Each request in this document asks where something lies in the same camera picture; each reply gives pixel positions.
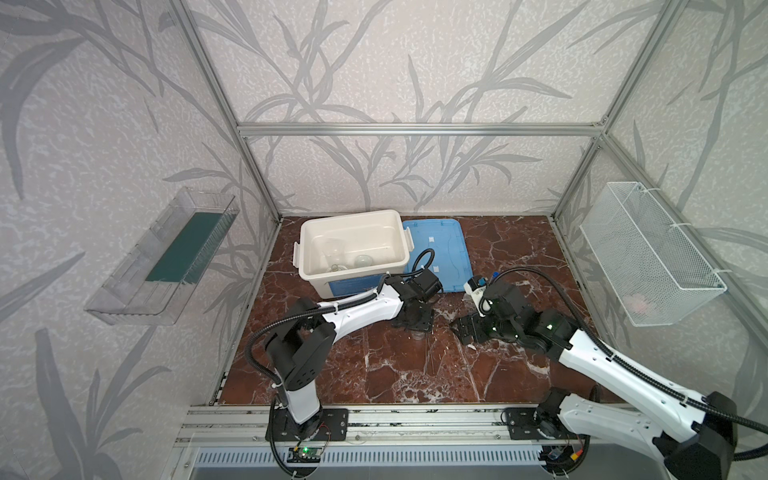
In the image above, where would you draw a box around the blue plastic lid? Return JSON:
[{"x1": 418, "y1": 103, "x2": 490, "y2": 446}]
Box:
[{"x1": 403, "y1": 219, "x2": 473, "y2": 293}]

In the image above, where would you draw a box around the white plastic bin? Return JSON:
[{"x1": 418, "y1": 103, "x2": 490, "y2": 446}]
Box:
[{"x1": 292, "y1": 210, "x2": 414, "y2": 299}]

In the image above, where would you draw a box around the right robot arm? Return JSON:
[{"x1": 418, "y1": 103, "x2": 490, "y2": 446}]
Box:
[{"x1": 451, "y1": 276, "x2": 738, "y2": 479}]

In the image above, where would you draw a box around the clear wall shelf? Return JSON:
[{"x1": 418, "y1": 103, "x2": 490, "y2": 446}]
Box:
[{"x1": 84, "y1": 187, "x2": 240, "y2": 326}]

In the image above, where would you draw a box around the glass petri dish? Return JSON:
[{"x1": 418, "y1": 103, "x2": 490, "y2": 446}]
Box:
[{"x1": 353, "y1": 254, "x2": 375, "y2": 268}]

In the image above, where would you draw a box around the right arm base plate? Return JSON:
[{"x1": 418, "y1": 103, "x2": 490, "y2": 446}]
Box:
[{"x1": 500, "y1": 407, "x2": 562, "y2": 440}]

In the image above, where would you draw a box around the aluminium front rail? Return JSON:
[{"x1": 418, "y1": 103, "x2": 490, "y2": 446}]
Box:
[{"x1": 173, "y1": 403, "x2": 679, "y2": 449}]

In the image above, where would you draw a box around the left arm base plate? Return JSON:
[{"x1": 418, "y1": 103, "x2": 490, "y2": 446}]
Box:
[{"x1": 265, "y1": 408, "x2": 349, "y2": 442}]

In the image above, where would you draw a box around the right black cable conduit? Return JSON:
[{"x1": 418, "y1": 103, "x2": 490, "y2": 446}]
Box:
[{"x1": 479, "y1": 266, "x2": 768, "y2": 463}]

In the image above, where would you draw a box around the green circuit board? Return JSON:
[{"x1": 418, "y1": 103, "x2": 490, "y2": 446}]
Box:
[{"x1": 287, "y1": 447, "x2": 324, "y2": 464}]

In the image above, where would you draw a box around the left black cable conduit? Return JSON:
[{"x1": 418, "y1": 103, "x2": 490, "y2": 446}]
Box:
[{"x1": 243, "y1": 247, "x2": 436, "y2": 385}]

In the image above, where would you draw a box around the black cable conduit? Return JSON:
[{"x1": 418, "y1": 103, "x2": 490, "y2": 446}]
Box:
[
  {"x1": 243, "y1": 247, "x2": 436, "y2": 385},
  {"x1": 479, "y1": 266, "x2": 768, "y2": 463}
]

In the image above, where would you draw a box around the white wire basket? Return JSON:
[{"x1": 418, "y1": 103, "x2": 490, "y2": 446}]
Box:
[{"x1": 580, "y1": 182, "x2": 727, "y2": 327}]

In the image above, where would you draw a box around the clear plastic beaker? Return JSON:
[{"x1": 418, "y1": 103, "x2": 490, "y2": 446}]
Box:
[{"x1": 321, "y1": 238, "x2": 348, "y2": 272}]

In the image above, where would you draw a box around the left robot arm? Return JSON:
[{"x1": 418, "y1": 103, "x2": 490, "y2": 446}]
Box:
[{"x1": 264, "y1": 269, "x2": 442, "y2": 436}]

